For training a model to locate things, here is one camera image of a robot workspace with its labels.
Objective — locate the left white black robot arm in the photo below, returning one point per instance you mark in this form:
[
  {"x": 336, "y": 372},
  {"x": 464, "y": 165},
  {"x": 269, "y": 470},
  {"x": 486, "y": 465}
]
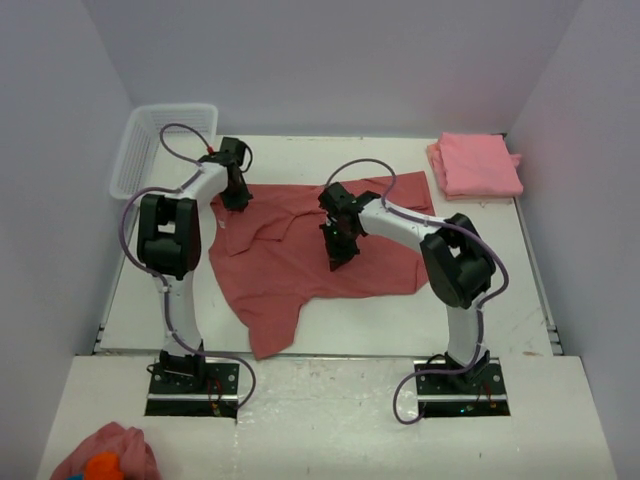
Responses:
[{"x": 169, "y": 245}]

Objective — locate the white plastic basket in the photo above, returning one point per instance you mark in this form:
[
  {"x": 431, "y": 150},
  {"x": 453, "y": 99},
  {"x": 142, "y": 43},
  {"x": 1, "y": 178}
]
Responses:
[{"x": 140, "y": 141}]

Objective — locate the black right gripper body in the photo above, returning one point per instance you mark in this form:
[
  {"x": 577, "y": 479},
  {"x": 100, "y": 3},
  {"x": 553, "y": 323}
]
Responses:
[{"x": 340, "y": 241}]

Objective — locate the folded peach t shirt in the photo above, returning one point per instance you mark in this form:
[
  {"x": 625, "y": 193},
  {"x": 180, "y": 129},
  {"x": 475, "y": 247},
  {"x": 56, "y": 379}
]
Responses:
[{"x": 437, "y": 170}]

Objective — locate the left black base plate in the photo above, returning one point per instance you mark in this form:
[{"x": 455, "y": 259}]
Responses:
[{"x": 190, "y": 386}]

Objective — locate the crumpled red cloth pile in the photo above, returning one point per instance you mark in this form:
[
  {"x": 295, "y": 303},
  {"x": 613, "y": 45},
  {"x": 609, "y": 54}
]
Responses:
[{"x": 136, "y": 457}]

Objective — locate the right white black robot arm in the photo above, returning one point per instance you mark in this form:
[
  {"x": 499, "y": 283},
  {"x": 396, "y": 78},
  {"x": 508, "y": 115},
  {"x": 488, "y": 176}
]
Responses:
[{"x": 458, "y": 264}]

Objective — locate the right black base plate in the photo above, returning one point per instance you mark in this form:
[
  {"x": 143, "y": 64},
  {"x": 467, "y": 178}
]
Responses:
[{"x": 481, "y": 392}]

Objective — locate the folded pink t shirt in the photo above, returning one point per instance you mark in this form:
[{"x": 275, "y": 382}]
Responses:
[{"x": 480, "y": 162}]

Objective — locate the orange blue toy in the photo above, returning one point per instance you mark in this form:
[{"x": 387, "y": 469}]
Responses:
[{"x": 103, "y": 466}]

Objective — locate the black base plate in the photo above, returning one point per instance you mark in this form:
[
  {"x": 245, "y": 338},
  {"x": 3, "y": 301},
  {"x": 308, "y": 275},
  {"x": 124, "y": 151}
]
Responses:
[
  {"x": 481, "y": 392},
  {"x": 190, "y": 386}
]

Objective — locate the red polo t shirt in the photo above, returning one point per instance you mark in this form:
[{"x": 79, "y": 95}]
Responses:
[{"x": 270, "y": 260}]

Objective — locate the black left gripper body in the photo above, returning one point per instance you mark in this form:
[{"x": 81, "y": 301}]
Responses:
[{"x": 235, "y": 196}]

